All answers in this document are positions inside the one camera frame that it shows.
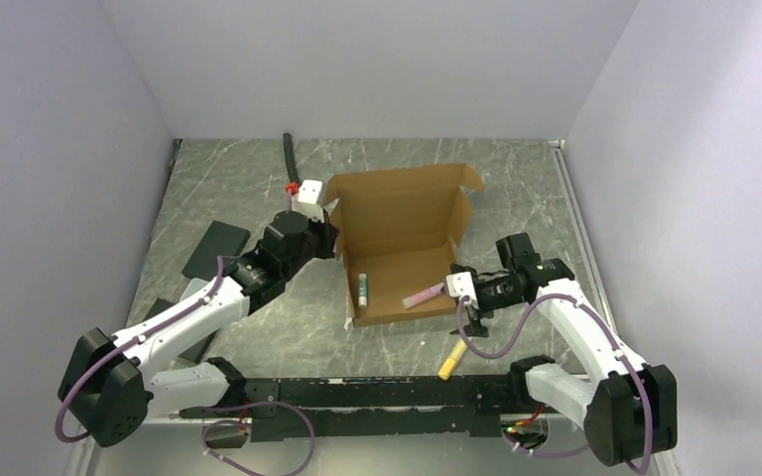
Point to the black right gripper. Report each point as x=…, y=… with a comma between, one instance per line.
x=475, y=328

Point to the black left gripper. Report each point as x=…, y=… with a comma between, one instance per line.
x=328, y=235

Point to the pink highlighter marker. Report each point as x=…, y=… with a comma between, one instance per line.
x=423, y=296

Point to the yellow highlighter marker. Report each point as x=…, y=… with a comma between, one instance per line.
x=452, y=360

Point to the brown cardboard box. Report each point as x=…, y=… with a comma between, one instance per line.
x=402, y=228

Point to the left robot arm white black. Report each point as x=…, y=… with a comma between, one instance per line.
x=112, y=383

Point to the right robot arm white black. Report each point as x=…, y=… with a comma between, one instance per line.
x=626, y=407

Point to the black flat rectangular block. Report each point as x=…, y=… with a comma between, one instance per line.
x=219, y=239

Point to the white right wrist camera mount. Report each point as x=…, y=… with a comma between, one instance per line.
x=460, y=285

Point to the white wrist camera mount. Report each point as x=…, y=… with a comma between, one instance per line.
x=303, y=198
x=460, y=285

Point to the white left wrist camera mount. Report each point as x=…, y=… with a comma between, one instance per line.
x=303, y=198

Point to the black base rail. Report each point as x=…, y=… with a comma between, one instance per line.
x=474, y=405

